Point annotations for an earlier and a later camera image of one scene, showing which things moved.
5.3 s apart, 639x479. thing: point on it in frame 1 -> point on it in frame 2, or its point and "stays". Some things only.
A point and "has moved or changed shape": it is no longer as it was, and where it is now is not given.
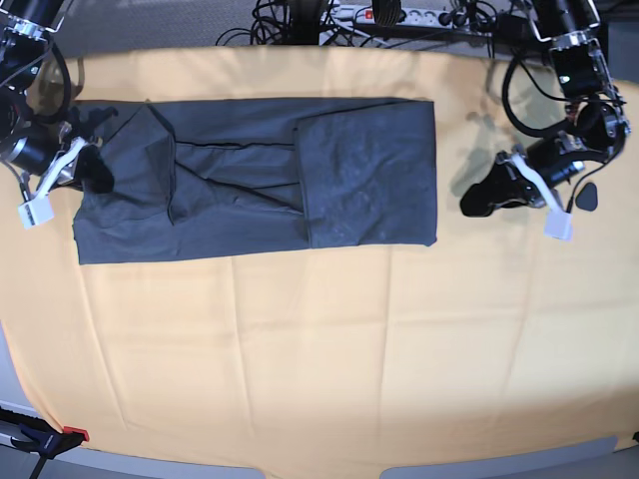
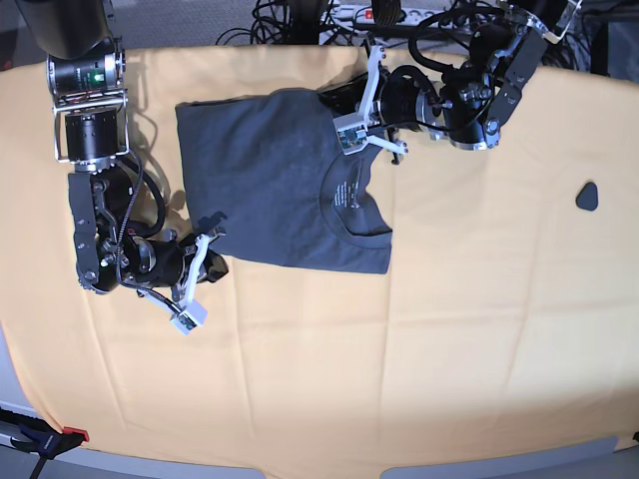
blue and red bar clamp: (42, 438) stays
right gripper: (544, 167) -> (405, 98)
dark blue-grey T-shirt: (200, 178) has moved or changed shape
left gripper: (49, 151) -> (154, 263)
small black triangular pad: (587, 198) stays
